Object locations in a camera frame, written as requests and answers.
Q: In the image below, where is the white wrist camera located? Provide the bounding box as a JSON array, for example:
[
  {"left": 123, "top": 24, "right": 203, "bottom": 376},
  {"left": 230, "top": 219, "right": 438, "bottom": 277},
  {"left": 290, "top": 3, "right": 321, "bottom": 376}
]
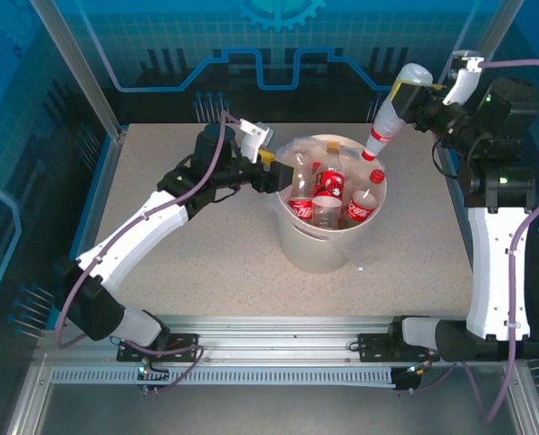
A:
[
  {"left": 444, "top": 49, "right": 484, "bottom": 106},
  {"left": 238, "top": 118, "right": 275, "bottom": 163}
]

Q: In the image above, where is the slotted grey cable duct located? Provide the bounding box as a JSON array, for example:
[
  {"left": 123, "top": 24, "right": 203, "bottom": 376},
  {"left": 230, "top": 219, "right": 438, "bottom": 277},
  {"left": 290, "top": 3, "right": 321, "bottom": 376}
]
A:
[{"left": 50, "top": 365, "right": 398, "bottom": 387}]

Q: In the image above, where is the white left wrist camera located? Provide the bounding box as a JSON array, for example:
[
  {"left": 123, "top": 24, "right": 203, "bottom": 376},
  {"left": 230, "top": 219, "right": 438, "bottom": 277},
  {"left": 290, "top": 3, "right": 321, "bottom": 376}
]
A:
[{"left": 238, "top": 118, "right": 275, "bottom": 163}]

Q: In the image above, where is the clear cola bottle red label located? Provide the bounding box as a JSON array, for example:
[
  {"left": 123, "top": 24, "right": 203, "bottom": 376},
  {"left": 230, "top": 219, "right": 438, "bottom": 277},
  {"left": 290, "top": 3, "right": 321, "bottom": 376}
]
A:
[
  {"left": 343, "top": 168, "right": 387, "bottom": 228},
  {"left": 289, "top": 152, "right": 315, "bottom": 224}
]

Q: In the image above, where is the grey metal base plate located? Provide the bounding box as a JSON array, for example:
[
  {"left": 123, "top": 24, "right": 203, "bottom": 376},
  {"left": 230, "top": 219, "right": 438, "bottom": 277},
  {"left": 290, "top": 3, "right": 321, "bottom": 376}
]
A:
[{"left": 5, "top": 382, "right": 539, "bottom": 435}]

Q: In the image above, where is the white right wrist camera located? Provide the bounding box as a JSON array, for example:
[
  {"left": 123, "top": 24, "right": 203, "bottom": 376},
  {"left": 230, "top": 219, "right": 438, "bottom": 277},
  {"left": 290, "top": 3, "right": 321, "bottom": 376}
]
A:
[{"left": 444, "top": 49, "right": 484, "bottom": 106}]

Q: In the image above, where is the milky bottle with red cap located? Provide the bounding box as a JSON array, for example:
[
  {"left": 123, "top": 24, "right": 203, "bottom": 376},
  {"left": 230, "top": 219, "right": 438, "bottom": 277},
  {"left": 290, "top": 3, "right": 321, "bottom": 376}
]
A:
[{"left": 361, "top": 63, "right": 434, "bottom": 162}]

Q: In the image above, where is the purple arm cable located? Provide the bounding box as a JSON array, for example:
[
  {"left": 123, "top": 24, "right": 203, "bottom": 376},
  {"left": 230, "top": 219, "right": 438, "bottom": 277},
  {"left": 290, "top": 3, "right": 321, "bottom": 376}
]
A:
[
  {"left": 53, "top": 110, "right": 206, "bottom": 393},
  {"left": 409, "top": 57, "right": 539, "bottom": 422}
]

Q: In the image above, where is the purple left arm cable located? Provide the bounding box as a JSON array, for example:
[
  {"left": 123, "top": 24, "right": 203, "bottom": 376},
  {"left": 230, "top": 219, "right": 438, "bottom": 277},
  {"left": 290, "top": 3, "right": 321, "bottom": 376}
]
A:
[{"left": 53, "top": 110, "right": 206, "bottom": 393}]

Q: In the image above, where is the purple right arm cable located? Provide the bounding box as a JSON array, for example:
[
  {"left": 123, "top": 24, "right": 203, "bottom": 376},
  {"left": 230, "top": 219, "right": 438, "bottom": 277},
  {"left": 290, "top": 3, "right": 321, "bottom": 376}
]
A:
[{"left": 409, "top": 57, "right": 539, "bottom": 422}]

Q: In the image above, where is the aluminium frame post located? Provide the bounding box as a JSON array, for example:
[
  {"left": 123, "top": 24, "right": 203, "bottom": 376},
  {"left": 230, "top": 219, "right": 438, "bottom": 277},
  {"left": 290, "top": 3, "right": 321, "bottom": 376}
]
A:
[
  {"left": 435, "top": 0, "right": 526, "bottom": 140},
  {"left": 29, "top": 0, "right": 128, "bottom": 140}
]

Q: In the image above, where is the black connector box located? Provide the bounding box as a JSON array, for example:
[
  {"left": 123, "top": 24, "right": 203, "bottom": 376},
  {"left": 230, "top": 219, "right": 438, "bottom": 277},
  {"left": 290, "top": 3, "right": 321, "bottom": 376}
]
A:
[
  {"left": 136, "top": 365, "right": 171, "bottom": 394},
  {"left": 393, "top": 365, "right": 423, "bottom": 395}
]

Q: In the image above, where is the cream plastic bin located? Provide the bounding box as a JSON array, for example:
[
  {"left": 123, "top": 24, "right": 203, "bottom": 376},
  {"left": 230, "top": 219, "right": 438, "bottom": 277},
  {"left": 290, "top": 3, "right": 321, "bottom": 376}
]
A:
[{"left": 273, "top": 132, "right": 389, "bottom": 275}]

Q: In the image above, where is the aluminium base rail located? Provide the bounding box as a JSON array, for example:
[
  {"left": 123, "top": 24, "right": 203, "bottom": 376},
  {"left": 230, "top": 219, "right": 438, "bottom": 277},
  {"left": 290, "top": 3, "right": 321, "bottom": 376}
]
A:
[{"left": 35, "top": 314, "right": 522, "bottom": 369}]

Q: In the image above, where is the bottle with red graphic label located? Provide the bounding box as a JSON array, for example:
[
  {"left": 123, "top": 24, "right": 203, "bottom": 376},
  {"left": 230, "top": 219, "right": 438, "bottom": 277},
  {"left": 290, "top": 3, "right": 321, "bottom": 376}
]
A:
[{"left": 311, "top": 141, "right": 346, "bottom": 228}]

